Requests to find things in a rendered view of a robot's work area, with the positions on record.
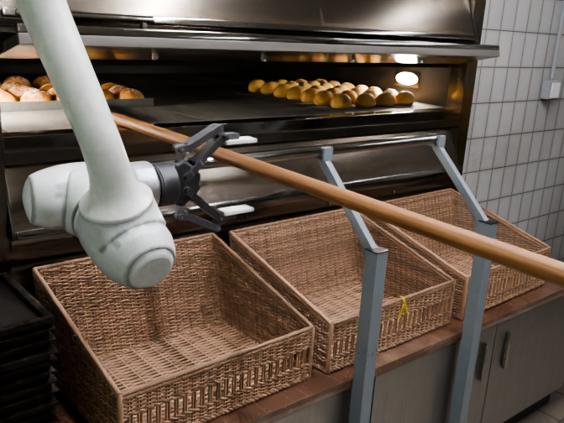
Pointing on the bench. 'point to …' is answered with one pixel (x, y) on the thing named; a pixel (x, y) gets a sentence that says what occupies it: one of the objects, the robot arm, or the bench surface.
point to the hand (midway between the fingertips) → (246, 174)
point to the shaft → (375, 208)
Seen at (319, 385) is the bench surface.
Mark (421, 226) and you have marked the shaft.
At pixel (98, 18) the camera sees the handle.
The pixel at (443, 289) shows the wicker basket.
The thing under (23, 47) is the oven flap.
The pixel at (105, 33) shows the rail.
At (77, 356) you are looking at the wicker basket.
